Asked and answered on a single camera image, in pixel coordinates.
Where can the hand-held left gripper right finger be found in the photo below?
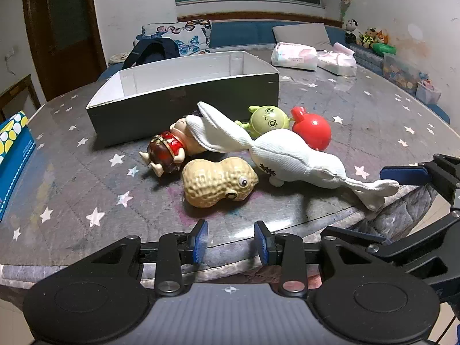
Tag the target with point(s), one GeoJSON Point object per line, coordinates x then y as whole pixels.
{"type": "Point", "coordinates": [260, 242]}

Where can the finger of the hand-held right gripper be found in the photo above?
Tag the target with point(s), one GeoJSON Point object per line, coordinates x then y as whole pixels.
{"type": "Point", "coordinates": [424, 244]}
{"type": "Point", "coordinates": [402, 175]}

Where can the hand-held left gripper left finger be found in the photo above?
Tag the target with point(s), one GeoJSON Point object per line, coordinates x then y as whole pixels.
{"type": "Point", "coordinates": [200, 242]}

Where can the beige peanut toy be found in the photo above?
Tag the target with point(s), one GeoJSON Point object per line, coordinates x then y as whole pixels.
{"type": "Point", "coordinates": [208, 183]}

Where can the white plush rabbit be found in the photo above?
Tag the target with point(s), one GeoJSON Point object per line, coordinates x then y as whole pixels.
{"type": "Point", "coordinates": [287, 154]}

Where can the red dress doll figure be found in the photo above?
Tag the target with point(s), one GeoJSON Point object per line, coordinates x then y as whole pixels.
{"type": "Point", "coordinates": [169, 148]}

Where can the red apple toy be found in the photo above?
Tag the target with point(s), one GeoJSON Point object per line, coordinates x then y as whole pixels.
{"type": "Point", "coordinates": [312, 129]}

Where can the green round face toy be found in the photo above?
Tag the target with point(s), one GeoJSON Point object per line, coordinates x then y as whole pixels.
{"type": "Point", "coordinates": [267, 120]}

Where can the grey cardboard box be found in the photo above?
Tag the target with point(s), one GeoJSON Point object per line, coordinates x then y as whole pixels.
{"type": "Point", "coordinates": [143, 115]}

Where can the small clear plastic box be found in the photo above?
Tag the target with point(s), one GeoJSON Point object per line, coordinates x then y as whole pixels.
{"type": "Point", "coordinates": [428, 90]}

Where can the clear toy storage box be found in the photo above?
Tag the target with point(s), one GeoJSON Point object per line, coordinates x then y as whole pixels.
{"type": "Point", "coordinates": [400, 72]}

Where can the star print table cover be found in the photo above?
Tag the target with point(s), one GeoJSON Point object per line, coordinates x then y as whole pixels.
{"type": "Point", "coordinates": [90, 187]}

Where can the white pink tissue pack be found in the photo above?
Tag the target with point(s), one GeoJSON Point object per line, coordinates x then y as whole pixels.
{"type": "Point", "coordinates": [339, 63]}
{"type": "Point", "coordinates": [293, 57]}

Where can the orange plush toy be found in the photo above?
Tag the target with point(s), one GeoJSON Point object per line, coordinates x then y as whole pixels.
{"type": "Point", "coordinates": [381, 36]}

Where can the yellow striped plush toy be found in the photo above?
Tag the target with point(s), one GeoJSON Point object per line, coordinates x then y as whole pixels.
{"type": "Point", "coordinates": [367, 39]}

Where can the panda plush toy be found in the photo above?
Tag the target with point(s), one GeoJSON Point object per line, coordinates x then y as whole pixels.
{"type": "Point", "coordinates": [351, 30]}

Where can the grey pillow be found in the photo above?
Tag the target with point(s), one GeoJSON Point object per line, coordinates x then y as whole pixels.
{"type": "Point", "coordinates": [302, 33]}

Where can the plush flower bouquet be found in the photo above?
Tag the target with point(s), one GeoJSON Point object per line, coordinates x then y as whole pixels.
{"type": "Point", "coordinates": [345, 0]}

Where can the dark blue backpack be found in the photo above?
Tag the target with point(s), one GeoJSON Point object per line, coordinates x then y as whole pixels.
{"type": "Point", "coordinates": [151, 52]}

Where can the beige cloth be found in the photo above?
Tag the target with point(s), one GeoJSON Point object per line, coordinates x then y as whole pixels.
{"type": "Point", "coordinates": [118, 59]}

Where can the blue dotted tissue box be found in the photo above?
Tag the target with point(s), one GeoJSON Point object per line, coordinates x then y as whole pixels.
{"type": "Point", "coordinates": [14, 165]}

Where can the butterfly print pillow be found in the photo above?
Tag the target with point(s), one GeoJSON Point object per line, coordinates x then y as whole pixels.
{"type": "Point", "coordinates": [190, 36]}

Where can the blue sofa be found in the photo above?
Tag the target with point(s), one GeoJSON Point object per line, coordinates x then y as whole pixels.
{"type": "Point", "coordinates": [237, 34]}

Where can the wooden chair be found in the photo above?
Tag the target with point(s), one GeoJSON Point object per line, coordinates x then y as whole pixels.
{"type": "Point", "coordinates": [21, 93]}

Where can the brown wooden door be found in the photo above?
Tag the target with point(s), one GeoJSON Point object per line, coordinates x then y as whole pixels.
{"type": "Point", "coordinates": [64, 43]}

